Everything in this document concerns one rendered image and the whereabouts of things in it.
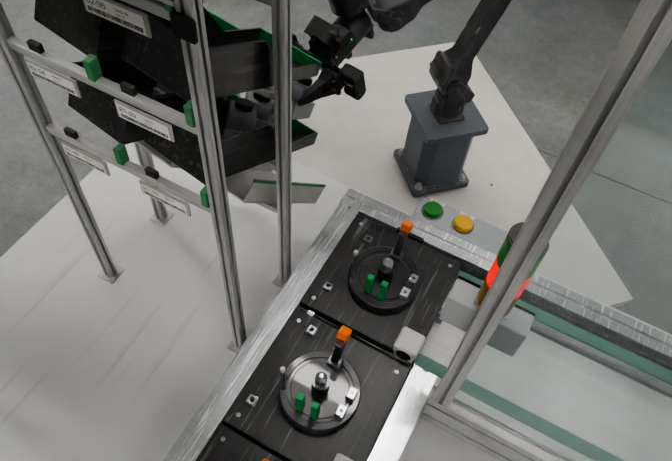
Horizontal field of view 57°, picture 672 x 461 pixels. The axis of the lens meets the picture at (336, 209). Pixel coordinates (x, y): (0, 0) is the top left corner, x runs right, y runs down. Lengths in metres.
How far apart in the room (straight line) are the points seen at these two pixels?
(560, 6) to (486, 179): 2.38
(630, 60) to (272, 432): 0.80
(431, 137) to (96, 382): 0.83
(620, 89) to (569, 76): 2.82
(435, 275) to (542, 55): 2.34
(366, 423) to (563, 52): 2.72
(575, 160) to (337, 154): 1.00
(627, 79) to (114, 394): 1.02
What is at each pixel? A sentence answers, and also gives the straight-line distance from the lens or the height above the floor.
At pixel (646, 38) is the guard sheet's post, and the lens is 0.53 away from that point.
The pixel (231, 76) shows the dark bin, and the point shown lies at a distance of 0.83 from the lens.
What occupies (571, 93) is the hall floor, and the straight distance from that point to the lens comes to 3.28.
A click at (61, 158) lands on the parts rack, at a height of 1.23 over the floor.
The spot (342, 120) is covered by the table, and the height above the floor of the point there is 0.86.
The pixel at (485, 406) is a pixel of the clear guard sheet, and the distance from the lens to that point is 1.10.
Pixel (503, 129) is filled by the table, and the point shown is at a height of 0.86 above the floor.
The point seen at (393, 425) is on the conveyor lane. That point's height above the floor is 0.96.
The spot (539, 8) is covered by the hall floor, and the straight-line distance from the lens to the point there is 3.78.
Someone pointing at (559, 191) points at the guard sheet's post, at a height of 1.55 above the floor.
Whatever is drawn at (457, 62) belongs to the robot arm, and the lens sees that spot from 1.28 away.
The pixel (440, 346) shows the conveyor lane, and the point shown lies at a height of 0.92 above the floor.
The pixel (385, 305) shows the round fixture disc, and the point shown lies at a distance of 1.16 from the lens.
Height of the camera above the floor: 2.01
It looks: 53 degrees down
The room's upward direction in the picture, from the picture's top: 6 degrees clockwise
